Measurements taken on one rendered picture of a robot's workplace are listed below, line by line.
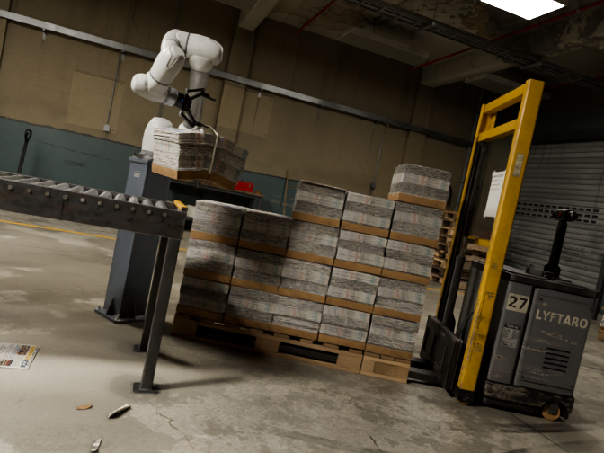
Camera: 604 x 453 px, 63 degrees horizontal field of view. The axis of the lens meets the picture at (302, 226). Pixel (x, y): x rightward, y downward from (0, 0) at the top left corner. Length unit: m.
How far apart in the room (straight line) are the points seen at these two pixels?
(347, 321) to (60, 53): 7.79
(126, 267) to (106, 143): 6.45
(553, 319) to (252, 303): 1.73
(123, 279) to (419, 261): 1.79
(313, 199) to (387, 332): 0.91
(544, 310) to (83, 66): 8.33
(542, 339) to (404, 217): 1.03
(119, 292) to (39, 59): 6.97
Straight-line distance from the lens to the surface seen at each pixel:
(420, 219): 3.01
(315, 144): 10.12
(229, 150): 2.54
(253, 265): 2.97
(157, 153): 2.62
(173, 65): 2.38
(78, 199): 2.19
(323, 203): 2.95
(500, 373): 3.15
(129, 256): 3.19
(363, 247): 2.97
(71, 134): 9.59
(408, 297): 3.05
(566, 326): 3.23
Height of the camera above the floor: 0.95
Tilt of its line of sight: 3 degrees down
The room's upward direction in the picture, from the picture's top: 12 degrees clockwise
